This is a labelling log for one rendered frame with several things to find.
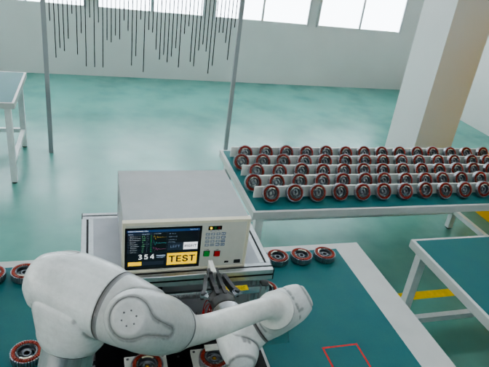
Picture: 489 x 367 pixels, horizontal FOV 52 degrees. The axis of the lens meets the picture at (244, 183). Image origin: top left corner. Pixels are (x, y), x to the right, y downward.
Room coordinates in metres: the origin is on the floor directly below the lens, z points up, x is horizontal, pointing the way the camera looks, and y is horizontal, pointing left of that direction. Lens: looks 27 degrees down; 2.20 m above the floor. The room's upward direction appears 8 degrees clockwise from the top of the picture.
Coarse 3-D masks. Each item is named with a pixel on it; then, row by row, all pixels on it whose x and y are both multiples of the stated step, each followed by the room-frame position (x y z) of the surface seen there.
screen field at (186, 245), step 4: (168, 244) 1.40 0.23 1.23; (172, 244) 1.40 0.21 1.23; (176, 244) 1.41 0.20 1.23; (180, 244) 1.41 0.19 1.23; (184, 244) 1.41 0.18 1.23; (188, 244) 1.42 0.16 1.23; (192, 244) 1.42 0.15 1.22; (196, 244) 1.43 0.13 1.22; (168, 248) 1.40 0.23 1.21; (172, 248) 1.40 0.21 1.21; (176, 248) 1.41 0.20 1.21; (180, 248) 1.41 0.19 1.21; (184, 248) 1.42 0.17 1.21; (188, 248) 1.42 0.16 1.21; (192, 248) 1.42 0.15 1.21; (196, 248) 1.43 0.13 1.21
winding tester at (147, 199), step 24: (120, 192) 1.55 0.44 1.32; (144, 192) 1.57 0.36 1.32; (168, 192) 1.60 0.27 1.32; (192, 192) 1.62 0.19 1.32; (216, 192) 1.65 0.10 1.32; (120, 216) 1.51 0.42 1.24; (144, 216) 1.41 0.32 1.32; (168, 216) 1.43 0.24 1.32; (192, 216) 1.45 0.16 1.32; (216, 216) 1.47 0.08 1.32; (240, 216) 1.49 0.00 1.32; (120, 240) 1.49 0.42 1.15; (216, 240) 1.45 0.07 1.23; (240, 240) 1.48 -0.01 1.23; (192, 264) 1.43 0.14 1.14; (216, 264) 1.46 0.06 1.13; (240, 264) 1.48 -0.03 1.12
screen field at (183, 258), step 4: (184, 252) 1.42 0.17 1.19; (188, 252) 1.42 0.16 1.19; (192, 252) 1.42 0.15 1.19; (196, 252) 1.43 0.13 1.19; (168, 256) 1.40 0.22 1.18; (172, 256) 1.40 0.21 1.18; (176, 256) 1.41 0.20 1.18; (180, 256) 1.41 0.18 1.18; (184, 256) 1.42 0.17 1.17; (188, 256) 1.42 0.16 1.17; (192, 256) 1.43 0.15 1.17; (196, 256) 1.43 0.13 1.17; (168, 260) 1.40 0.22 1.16; (172, 260) 1.40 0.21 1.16; (176, 260) 1.41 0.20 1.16; (180, 260) 1.41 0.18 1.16; (184, 260) 1.42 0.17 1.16; (188, 260) 1.42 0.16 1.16; (192, 260) 1.43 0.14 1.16; (168, 264) 1.40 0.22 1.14
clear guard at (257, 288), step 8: (248, 280) 1.47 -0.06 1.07; (256, 280) 1.48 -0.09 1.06; (264, 280) 1.49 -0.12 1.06; (208, 288) 1.40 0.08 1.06; (256, 288) 1.43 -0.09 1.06; (264, 288) 1.44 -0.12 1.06; (240, 296) 1.38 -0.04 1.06; (248, 296) 1.38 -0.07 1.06; (256, 296) 1.39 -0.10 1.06; (280, 336) 1.25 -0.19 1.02; (288, 336) 1.26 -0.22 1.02; (264, 344) 1.22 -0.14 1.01
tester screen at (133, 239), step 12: (192, 228) 1.42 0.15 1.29; (132, 240) 1.36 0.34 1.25; (144, 240) 1.37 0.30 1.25; (156, 240) 1.38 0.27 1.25; (168, 240) 1.40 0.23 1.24; (180, 240) 1.41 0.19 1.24; (192, 240) 1.42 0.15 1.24; (132, 252) 1.36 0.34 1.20; (144, 252) 1.37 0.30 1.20; (156, 252) 1.38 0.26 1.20; (168, 252) 1.40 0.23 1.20; (180, 252) 1.41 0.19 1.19; (156, 264) 1.39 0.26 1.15; (180, 264) 1.41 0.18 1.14
